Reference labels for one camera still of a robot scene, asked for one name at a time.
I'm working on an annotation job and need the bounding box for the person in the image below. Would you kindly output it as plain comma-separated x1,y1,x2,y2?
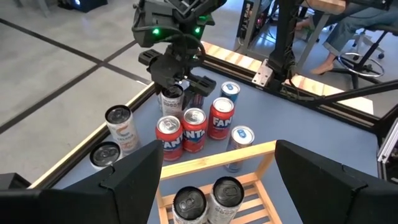
295,0,398,75

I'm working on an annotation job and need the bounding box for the bamboo slatted shelf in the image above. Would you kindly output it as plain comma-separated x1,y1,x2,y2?
155,139,282,224

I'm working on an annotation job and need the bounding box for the black floor device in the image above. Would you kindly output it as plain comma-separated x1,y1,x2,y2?
57,0,108,13

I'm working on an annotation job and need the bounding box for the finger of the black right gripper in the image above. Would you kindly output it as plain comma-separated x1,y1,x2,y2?
182,73,218,110
137,49,167,96

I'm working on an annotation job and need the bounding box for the Red Bull can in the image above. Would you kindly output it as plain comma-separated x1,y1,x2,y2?
220,80,241,105
224,124,256,173
190,93,205,110

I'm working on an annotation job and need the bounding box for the silver corner plate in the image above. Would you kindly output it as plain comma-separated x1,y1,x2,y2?
251,58,274,88

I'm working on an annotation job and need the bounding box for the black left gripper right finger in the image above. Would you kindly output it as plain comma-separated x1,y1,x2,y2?
275,139,398,224

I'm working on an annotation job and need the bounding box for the red Fanta can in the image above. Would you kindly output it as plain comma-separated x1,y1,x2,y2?
207,96,235,141
155,114,184,162
181,107,208,154

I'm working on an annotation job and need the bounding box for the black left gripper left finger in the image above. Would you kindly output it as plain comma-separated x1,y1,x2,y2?
0,139,164,224

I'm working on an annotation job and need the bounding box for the Celsius Tropical Vibe can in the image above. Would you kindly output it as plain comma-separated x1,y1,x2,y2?
104,105,140,155
89,141,123,170

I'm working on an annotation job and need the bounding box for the black stool with chrome ring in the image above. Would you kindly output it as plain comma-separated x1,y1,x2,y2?
329,23,398,90

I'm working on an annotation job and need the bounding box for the silver aluminium extrusion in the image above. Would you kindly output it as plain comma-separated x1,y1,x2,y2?
377,117,398,164

